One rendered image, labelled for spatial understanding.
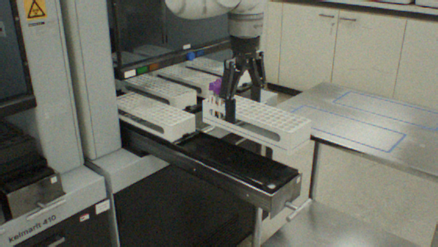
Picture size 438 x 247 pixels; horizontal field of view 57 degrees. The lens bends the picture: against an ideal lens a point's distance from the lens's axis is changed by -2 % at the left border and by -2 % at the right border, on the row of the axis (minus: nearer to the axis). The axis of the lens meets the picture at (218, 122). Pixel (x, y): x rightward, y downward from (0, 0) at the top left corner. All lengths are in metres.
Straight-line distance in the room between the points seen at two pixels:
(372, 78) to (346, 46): 0.32
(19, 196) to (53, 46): 0.37
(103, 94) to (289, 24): 2.59
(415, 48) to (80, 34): 2.51
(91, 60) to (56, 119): 0.18
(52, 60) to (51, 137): 0.21
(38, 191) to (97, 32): 0.44
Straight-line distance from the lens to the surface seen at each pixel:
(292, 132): 1.00
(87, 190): 1.18
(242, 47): 1.04
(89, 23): 1.16
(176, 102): 1.35
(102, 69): 1.20
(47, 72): 1.12
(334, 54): 3.46
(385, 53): 3.29
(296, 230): 1.71
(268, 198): 0.97
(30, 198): 1.10
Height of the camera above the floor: 1.35
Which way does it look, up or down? 25 degrees down
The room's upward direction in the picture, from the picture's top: straight up
